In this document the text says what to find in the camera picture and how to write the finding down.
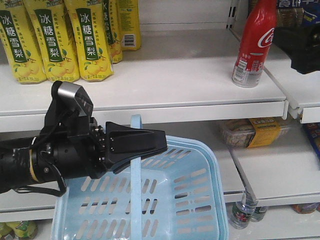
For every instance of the clear cookie tray yellow label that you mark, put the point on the clear cookie tray yellow label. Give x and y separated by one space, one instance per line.
253 132

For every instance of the clear water bottle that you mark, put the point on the clear water bottle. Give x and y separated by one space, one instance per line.
259 213
242 211

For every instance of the blue biscuit bag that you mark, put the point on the blue biscuit bag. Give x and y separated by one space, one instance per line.
312 131

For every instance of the brown cracker package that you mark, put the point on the brown cracker package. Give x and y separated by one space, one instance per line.
289 13

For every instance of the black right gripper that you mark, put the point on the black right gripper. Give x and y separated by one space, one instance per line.
301 45

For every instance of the light blue plastic basket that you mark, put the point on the light blue plastic basket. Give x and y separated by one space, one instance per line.
175 195

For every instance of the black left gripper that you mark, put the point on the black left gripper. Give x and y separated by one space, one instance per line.
73 146

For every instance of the blue oreo cup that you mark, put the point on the blue oreo cup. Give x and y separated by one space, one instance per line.
311 12

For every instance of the red coke aluminium bottle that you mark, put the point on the red coke aluminium bottle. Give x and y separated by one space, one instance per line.
255 44

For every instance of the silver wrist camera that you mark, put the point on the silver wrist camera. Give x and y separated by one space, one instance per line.
75 98

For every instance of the yellow pear drink bottle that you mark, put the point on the yellow pear drink bottle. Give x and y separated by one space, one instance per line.
55 36
111 26
20 43
129 24
93 52

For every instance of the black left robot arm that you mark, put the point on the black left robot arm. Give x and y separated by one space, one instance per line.
16 169

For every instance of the yellow iced tea bottle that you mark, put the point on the yellow iced tea bottle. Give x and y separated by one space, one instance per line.
22 230

